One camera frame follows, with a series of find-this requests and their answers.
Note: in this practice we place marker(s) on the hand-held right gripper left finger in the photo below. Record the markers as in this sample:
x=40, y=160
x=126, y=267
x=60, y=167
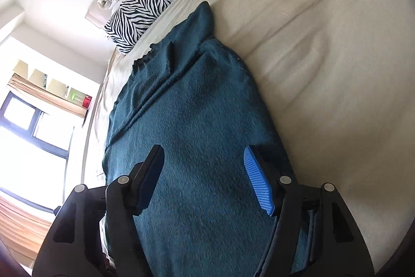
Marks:
x=148, y=180

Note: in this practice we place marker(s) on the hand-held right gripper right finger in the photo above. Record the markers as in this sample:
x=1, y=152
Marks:
x=259, y=181

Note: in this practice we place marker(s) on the dark teal knit sweater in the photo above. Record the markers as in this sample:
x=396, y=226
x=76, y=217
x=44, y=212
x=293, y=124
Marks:
x=201, y=121

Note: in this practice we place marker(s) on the red box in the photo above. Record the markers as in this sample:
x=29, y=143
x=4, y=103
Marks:
x=87, y=101

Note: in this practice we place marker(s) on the green plastic stool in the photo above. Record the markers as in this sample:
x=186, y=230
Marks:
x=76, y=96

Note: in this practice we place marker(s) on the black framed window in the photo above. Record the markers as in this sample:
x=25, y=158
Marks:
x=22, y=128

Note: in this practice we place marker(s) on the beige curtain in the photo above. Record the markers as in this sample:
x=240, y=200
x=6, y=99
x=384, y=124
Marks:
x=42, y=95
x=19, y=225

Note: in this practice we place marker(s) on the bed with beige sheet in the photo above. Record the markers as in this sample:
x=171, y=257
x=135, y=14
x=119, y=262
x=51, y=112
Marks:
x=308, y=37

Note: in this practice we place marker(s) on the zebra print pillow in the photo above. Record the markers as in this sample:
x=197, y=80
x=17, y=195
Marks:
x=146, y=1

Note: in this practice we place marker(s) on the white wall shelf unit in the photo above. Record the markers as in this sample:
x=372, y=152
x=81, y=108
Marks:
x=32, y=70

